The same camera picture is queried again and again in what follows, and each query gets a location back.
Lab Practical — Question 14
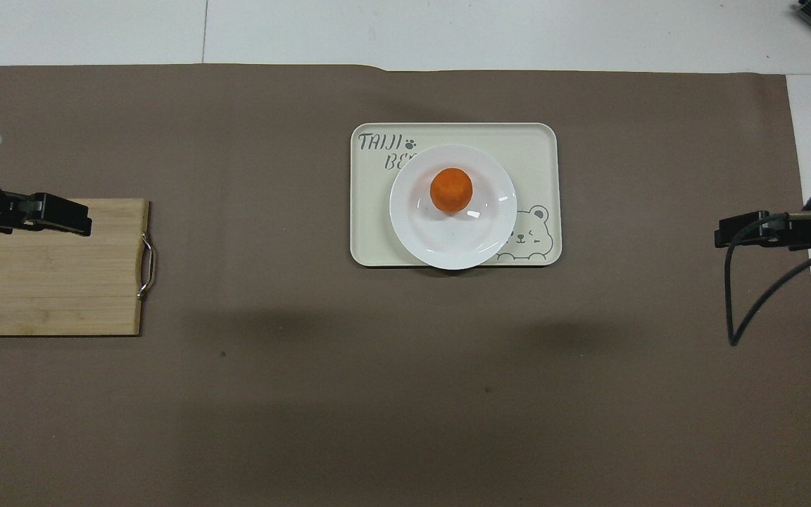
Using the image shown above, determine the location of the black cable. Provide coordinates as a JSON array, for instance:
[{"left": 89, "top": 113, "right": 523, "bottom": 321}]
[{"left": 724, "top": 211, "right": 811, "bottom": 347}]

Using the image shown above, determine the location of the white round plate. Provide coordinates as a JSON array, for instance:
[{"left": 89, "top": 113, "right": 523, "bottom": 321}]
[{"left": 389, "top": 144, "right": 518, "bottom": 271}]

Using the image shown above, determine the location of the cream tray with bear print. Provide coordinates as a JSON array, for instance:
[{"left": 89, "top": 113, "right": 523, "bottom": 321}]
[{"left": 349, "top": 123, "right": 562, "bottom": 268}]

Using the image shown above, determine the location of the bamboo cutting board, metal handle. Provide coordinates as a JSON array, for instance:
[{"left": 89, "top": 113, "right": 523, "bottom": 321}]
[{"left": 0, "top": 198, "right": 156, "bottom": 337}]

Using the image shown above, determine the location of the orange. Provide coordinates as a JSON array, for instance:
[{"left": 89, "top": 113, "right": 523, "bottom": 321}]
[{"left": 429, "top": 167, "right": 474, "bottom": 215}]

